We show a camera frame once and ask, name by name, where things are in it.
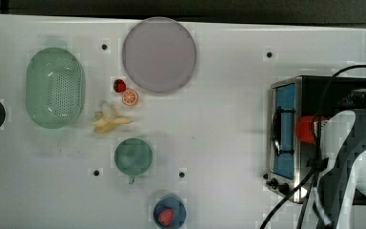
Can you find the red felt ketchup bottle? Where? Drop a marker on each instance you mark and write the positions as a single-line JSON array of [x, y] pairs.
[[306, 129]]

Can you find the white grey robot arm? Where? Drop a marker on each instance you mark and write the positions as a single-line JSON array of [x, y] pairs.
[[343, 147]]

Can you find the silver blue toaster oven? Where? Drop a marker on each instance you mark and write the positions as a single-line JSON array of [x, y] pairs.
[[290, 100]]

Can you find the toy orange slice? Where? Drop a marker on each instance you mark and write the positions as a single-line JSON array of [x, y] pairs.
[[130, 97]]

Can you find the round grey plate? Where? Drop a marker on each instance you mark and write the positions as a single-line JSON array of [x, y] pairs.
[[159, 55]]

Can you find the green cup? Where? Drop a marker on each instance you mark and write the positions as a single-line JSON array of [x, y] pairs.
[[133, 157]]

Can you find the red toy strawberry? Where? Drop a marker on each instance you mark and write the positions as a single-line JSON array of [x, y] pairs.
[[119, 86]]

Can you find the peeled toy banana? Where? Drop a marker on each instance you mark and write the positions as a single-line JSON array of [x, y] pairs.
[[107, 119]]

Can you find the blue bowl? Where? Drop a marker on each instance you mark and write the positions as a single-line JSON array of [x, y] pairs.
[[175, 203]]

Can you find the pink strawberry in bowl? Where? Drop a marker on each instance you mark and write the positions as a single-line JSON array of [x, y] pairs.
[[165, 217]]

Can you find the green plastic colander basket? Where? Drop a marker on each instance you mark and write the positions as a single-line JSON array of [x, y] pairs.
[[55, 88]]

